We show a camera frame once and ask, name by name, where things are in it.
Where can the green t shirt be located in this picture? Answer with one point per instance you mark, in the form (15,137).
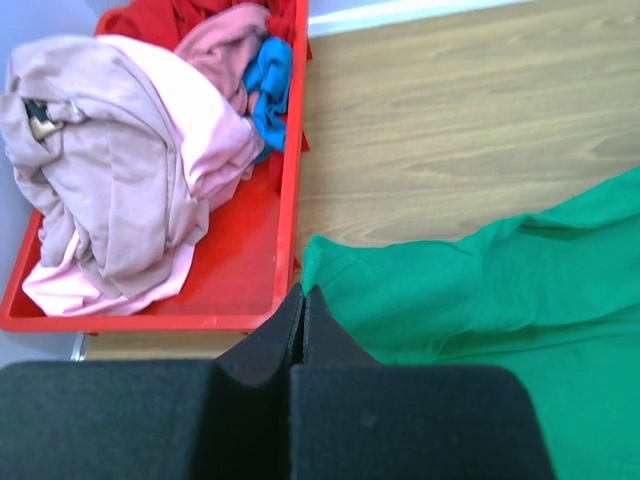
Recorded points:
(551,296)

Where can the red plastic bin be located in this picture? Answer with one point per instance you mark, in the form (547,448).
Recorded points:
(241,270)

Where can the light pink shirt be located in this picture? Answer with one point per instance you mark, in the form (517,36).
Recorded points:
(200,86)

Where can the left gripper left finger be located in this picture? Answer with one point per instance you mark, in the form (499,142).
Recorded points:
(222,418)

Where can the dusty pink shirt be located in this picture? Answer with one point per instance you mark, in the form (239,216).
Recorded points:
(94,150)

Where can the blue shirt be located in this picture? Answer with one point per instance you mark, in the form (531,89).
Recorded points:
(267,80)

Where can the red shirt in bin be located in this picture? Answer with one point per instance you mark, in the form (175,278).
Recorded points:
(191,28)

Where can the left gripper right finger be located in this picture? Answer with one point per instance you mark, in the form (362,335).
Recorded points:
(352,417)

